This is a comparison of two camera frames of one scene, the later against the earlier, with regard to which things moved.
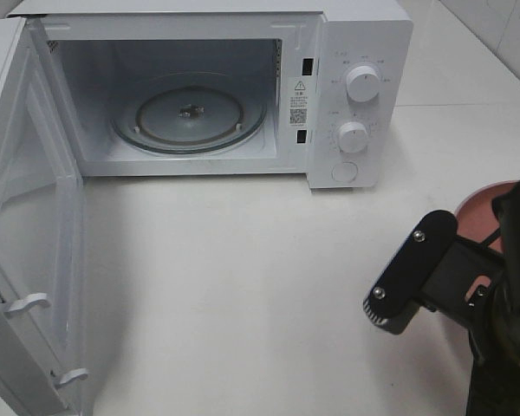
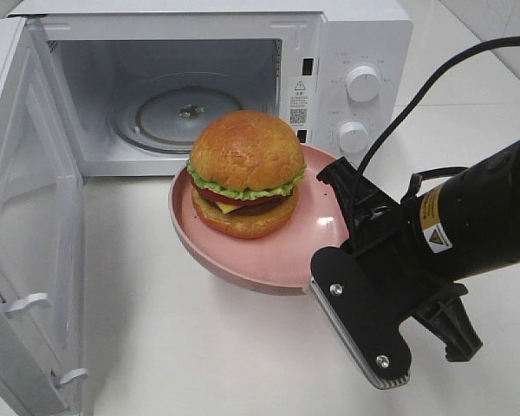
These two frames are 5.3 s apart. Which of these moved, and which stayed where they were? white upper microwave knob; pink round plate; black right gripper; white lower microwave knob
Moved: pink round plate; black right gripper
Stayed: white lower microwave knob; white upper microwave knob
